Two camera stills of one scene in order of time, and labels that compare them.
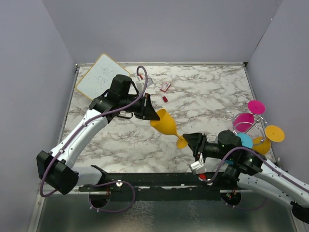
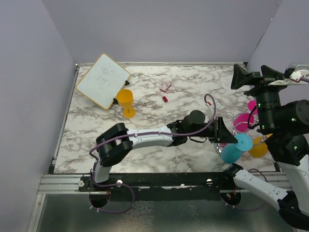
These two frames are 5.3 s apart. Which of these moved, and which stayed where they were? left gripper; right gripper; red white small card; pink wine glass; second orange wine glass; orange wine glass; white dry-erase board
Moved: left gripper; orange wine glass; right gripper
Stayed: second orange wine glass; white dry-erase board; red white small card; pink wine glass
